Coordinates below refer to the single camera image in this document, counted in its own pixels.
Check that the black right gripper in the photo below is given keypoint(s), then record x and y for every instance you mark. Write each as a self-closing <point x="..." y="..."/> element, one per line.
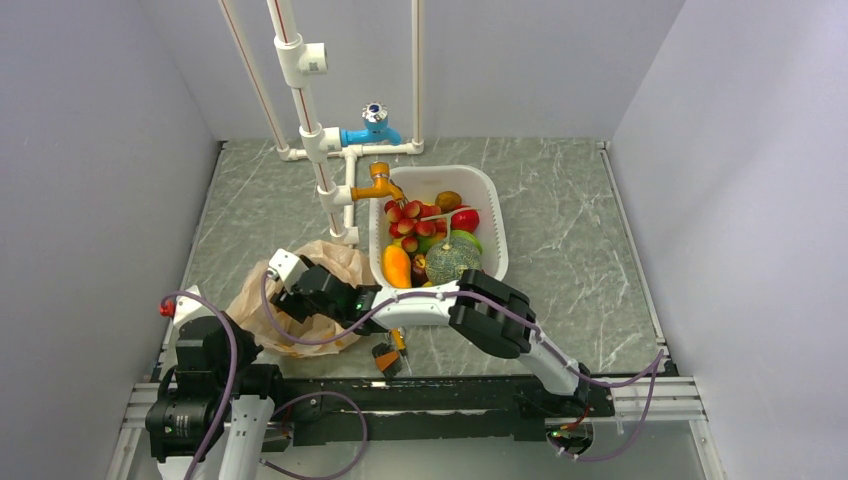
<point x="292" y="303"/>

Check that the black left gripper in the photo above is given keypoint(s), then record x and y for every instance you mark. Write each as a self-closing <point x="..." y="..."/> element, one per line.
<point x="249" y="347"/>

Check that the peach plastic bag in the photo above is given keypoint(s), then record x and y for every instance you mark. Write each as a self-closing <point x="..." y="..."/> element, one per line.
<point x="349" y="264"/>

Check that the yellow orange fake mango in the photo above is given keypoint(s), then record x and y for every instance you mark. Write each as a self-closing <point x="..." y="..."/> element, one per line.
<point x="396" y="267"/>

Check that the green netted fake melon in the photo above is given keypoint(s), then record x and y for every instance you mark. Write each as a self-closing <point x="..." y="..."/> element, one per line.
<point x="447" y="260"/>

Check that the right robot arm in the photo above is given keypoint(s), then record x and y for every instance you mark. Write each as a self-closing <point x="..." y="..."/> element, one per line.
<point x="487" y="313"/>

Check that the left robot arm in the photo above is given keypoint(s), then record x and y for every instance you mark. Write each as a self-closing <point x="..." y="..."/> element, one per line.
<point x="213" y="407"/>

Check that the dark purple fake mangosteen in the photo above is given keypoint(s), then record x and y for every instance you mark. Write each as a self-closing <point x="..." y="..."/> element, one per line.
<point x="419" y="275"/>

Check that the green fake lime slice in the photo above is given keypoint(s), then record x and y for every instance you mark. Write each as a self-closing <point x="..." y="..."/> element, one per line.
<point x="469" y="237"/>

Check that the brown fake kiwi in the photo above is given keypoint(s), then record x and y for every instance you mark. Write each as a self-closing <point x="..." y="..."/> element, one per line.
<point x="448" y="201"/>

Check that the red fake apple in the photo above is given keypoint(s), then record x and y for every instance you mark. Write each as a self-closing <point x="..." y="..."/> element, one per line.
<point x="465" y="219"/>

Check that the orange black brush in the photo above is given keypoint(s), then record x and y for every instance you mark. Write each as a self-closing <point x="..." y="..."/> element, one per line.
<point x="388" y="360"/>

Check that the orange faucet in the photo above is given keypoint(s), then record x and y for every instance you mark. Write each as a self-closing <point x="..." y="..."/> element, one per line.
<point x="382" y="185"/>

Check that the blue faucet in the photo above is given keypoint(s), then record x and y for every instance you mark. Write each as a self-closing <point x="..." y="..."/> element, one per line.
<point x="376" y="129"/>

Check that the white plastic basin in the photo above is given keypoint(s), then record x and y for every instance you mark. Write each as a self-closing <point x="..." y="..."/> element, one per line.
<point x="423" y="183"/>

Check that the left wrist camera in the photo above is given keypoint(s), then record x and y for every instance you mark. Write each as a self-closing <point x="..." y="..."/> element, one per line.
<point x="181" y="310"/>

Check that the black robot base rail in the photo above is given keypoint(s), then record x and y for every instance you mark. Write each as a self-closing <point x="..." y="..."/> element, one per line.
<point x="424" y="408"/>

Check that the white PVC pipe frame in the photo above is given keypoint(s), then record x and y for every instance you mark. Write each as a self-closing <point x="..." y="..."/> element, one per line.
<point x="334" y="166"/>

